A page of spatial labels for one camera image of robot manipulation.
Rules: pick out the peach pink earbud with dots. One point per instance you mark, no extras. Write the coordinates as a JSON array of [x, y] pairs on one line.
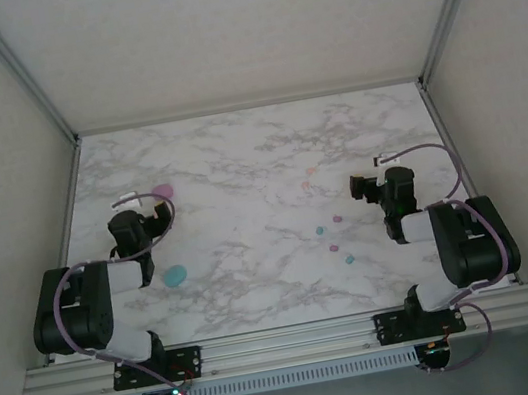
[[310, 170], [305, 184]]

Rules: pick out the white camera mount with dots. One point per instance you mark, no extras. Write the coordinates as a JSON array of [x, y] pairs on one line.
[[126, 198], [384, 159]]

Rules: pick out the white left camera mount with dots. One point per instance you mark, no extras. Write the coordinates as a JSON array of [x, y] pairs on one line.
[[126, 198]]

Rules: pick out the purple earbud charging case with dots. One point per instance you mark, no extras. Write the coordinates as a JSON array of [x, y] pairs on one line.
[[162, 190]]

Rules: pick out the teal earbud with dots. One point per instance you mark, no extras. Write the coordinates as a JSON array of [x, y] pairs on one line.
[[320, 230], [349, 259]]

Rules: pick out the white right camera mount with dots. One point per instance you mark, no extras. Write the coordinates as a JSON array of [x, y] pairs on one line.
[[384, 159]]

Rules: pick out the purple earbud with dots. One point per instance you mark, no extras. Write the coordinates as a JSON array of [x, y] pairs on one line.
[[336, 219], [334, 248]]

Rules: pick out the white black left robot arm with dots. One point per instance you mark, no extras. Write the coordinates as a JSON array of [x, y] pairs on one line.
[[72, 310]]

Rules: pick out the wide aluminium base rail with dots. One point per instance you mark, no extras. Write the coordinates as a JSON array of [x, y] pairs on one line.
[[288, 343]]

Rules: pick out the teal earbud charging case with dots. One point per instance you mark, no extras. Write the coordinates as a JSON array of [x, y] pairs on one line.
[[174, 276]]

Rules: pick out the thin aluminium frame rail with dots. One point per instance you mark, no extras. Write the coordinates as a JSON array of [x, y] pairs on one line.
[[249, 107]]

